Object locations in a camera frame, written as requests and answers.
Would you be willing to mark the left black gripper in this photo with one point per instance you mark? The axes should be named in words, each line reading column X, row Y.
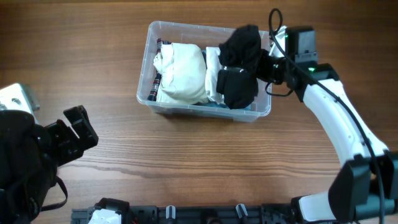
column 69, row 149

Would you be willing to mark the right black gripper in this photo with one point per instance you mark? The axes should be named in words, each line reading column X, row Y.
column 265, row 54

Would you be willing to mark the black garment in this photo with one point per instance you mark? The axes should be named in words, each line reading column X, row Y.
column 239, row 56

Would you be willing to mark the white printed t-shirt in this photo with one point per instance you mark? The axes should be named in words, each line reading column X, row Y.
column 213, row 66

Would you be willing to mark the blue jeans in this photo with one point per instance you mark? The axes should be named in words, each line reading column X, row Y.
column 214, row 104

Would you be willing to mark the plaid shirt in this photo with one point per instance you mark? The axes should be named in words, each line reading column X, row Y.
column 155, row 86

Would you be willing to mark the cream garment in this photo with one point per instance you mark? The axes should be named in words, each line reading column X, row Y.
column 183, row 70

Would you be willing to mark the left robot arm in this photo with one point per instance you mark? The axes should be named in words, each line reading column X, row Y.
column 31, row 155

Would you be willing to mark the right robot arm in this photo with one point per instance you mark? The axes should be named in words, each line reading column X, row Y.
column 366, row 185

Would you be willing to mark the clear plastic storage container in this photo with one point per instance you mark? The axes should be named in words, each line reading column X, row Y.
column 202, row 36

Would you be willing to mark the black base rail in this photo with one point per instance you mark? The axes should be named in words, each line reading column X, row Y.
column 109, row 210

